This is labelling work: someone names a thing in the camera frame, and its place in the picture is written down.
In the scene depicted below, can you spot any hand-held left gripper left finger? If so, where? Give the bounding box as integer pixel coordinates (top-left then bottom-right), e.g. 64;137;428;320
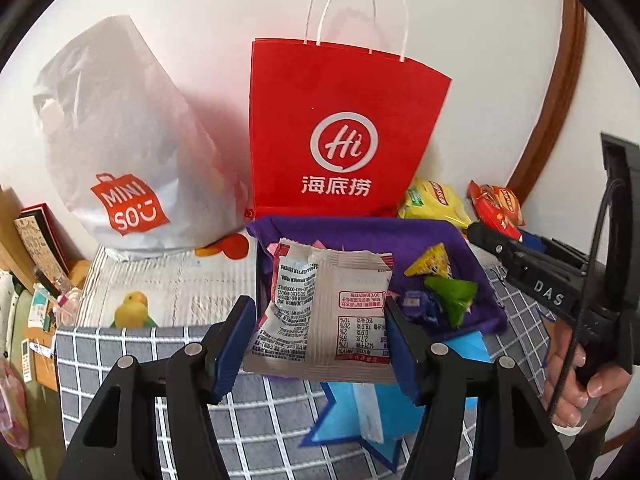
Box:
60;296;258;480

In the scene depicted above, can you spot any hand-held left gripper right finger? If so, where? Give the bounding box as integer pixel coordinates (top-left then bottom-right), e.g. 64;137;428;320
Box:
384;297;576;480

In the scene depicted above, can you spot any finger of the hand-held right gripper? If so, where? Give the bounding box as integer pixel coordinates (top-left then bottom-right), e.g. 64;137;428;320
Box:
519;233;587;267
466;222;532;267

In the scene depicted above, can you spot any yellow triangular snack packet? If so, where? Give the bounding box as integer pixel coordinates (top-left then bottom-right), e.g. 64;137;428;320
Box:
403;242;454;280

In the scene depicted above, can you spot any green snack packet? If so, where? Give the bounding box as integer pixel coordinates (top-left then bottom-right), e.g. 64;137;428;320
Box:
423;275;479;330

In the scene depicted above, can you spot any grey white snack packet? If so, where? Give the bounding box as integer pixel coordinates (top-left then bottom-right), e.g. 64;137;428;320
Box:
243;238;399;386

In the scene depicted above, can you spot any person's right hand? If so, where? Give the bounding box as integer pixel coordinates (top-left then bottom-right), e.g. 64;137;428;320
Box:
541;321;632;437

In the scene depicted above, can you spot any purple towel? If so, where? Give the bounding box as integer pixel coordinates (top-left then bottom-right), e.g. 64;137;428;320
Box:
245;214;509;337

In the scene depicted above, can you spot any orange chip bag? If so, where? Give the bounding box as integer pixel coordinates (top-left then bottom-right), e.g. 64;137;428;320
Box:
467;180;526;241

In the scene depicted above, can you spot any small blue candy packet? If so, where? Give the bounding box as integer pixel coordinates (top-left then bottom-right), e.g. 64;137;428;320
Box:
399;289;444;324

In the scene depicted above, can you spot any grey plaid blanket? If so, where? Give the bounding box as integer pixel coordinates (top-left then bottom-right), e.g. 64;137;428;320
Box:
53;260;557;480

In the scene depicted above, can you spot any yellow chip bag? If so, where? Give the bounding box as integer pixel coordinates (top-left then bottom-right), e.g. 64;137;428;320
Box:
397;178;474;231

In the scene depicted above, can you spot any wooden nightstand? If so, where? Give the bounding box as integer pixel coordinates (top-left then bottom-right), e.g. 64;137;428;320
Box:
22;280;87;392

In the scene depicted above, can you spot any teal and white box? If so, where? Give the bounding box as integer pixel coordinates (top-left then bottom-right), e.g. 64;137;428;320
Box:
27;292;51;332

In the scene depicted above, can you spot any red paper bag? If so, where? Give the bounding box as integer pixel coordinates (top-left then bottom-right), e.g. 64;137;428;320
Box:
248;0;454;219

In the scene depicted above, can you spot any white remote control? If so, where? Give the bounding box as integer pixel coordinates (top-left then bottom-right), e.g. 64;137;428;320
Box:
19;338;34;382

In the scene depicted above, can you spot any green cloth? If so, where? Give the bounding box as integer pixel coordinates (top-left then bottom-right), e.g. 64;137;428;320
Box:
0;289;57;480

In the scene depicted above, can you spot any patterned book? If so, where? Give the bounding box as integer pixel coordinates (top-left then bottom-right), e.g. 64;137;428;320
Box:
13;203;84;287

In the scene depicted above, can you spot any white plastic shopping bag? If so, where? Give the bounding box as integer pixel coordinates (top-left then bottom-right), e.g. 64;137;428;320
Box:
32;15;252;261

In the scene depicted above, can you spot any pink plastic bag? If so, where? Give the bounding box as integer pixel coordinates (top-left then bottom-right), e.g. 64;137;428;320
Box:
0;360;32;452

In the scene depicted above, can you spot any wooden headboard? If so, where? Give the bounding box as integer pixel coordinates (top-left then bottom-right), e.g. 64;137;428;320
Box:
0;187;37;287

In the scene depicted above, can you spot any black cable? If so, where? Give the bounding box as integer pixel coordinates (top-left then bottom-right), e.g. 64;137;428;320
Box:
547;179;627;424

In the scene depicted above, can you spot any brown wooden door frame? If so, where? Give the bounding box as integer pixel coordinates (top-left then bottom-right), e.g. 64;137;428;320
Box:
507;0;587;207

